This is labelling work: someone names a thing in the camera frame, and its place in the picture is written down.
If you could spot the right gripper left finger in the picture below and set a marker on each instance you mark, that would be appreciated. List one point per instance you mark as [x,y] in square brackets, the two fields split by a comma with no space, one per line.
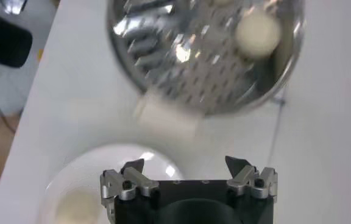
[142,182]

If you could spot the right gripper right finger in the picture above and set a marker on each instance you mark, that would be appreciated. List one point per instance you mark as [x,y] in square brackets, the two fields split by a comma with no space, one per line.
[242,179]

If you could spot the white steamed baozi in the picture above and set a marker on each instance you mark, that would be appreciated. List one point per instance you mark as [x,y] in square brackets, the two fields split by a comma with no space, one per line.
[257,33]
[78,208]

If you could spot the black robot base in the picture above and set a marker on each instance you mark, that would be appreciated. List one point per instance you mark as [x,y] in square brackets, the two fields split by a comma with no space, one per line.
[2,39]

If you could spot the perforated steel steamer basket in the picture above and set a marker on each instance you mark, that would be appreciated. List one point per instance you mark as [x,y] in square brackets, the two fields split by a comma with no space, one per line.
[178,61]

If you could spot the white round plate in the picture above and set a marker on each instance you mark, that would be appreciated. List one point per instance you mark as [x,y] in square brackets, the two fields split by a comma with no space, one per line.
[81,170]

